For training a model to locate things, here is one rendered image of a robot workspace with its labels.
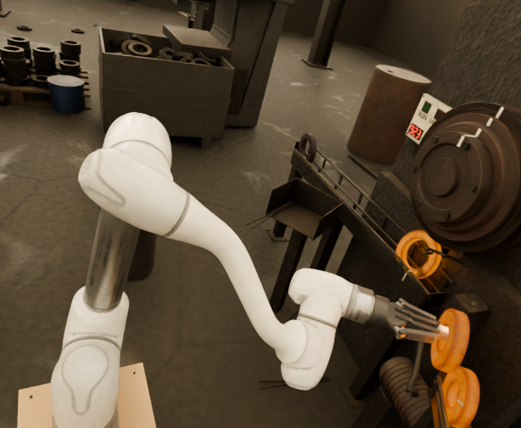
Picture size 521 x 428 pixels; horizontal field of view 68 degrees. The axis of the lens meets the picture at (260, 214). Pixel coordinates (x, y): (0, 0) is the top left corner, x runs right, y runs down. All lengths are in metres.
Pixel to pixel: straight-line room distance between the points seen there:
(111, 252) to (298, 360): 0.51
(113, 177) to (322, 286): 0.57
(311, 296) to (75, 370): 0.60
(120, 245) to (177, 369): 0.98
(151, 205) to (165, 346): 1.29
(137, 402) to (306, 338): 0.61
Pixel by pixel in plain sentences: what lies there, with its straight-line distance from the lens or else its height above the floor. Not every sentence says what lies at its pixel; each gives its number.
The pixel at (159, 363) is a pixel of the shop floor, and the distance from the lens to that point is 1.88.
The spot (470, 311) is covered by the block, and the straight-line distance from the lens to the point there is 1.39.
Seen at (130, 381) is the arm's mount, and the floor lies 0.38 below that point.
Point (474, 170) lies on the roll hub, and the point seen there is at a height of 1.19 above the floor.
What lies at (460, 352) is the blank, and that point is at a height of 0.91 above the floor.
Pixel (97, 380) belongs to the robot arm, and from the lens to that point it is 1.09.
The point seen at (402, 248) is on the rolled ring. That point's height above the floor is 0.73.
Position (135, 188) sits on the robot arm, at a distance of 0.70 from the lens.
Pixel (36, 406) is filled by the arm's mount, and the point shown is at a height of 0.39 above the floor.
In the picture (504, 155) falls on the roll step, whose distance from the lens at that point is 1.27.
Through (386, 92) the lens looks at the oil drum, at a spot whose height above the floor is 0.72.
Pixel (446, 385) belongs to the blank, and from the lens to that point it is 1.30.
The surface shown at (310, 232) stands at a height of 0.61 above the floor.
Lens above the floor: 1.56
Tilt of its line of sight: 33 degrees down
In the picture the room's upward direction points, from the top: 15 degrees clockwise
